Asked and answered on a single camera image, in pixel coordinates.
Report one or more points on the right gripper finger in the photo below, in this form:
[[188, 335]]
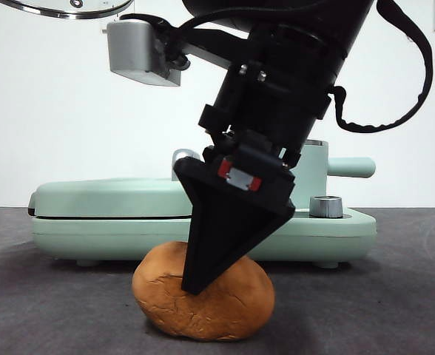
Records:
[[225, 229]]

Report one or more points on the brown potato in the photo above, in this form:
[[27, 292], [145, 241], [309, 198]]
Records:
[[210, 314]]

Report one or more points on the glass lid with green knob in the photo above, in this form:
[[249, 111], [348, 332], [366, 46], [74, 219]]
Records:
[[54, 9]]

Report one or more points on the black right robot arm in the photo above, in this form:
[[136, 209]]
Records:
[[295, 11]]

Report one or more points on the mint green steamer pot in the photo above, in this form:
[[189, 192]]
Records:
[[350, 167]]

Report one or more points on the mint green hinged griddle lid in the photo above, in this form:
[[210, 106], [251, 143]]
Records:
[[110, 197]]

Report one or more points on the silver control knob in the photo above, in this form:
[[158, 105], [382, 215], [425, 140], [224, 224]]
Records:
[[325, 206]]

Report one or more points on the mint green breakfast machine base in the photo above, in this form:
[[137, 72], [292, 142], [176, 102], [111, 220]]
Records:
[[91, 240]]

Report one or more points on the silver camera mount bracket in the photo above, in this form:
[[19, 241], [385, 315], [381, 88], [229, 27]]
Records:
[[210, 53]]

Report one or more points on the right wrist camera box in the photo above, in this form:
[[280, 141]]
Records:
[[132, 48]]

